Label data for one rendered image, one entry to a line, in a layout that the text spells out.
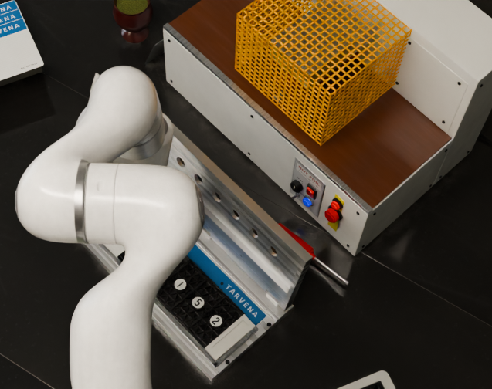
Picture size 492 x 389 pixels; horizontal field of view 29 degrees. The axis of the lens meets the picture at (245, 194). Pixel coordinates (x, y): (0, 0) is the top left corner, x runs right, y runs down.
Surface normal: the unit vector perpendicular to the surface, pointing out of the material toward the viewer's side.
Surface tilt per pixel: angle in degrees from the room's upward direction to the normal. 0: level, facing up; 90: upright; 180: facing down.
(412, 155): 0
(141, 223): 40
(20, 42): 0
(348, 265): 0
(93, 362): 35
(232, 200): 79
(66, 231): 70
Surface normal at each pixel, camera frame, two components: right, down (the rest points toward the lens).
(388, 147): 0.04, -0.46
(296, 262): -0.70, 0.50
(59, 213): 0.00, 0.24
